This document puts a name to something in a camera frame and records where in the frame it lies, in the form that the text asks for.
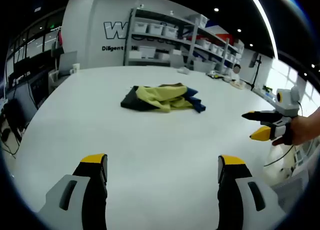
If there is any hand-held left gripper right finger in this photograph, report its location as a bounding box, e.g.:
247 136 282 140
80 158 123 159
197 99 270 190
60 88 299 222
216 154 287 230

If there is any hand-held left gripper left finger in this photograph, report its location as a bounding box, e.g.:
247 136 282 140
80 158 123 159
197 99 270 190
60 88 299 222
37 153 109 230

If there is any yellow blue grey garment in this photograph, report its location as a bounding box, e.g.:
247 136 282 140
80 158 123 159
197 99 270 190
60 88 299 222
120 82 207 114

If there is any person's right hand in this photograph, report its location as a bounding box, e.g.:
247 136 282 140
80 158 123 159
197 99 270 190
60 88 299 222
272 116 313 147

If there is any black monitor on stand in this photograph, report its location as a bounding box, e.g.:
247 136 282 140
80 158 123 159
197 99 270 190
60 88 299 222
249 52 263 91

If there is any yellow black tool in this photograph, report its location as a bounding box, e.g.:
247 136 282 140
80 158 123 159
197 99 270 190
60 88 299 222
206 71 226 79

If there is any grey flat box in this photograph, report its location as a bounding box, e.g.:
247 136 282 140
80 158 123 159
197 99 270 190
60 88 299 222
171 55 191 69
193 61 216 73

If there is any ceiling light strip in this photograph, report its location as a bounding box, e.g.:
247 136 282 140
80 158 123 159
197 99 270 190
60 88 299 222
246 0 280 60

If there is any grey metal shelving rack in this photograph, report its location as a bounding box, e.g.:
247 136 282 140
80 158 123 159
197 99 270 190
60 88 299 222
124 7 245 73

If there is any row of white storage bins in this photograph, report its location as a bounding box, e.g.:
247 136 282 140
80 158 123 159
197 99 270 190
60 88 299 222
133 14 243 63

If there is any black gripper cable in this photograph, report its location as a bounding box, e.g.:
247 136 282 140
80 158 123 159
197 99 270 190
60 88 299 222
263 101 305 167

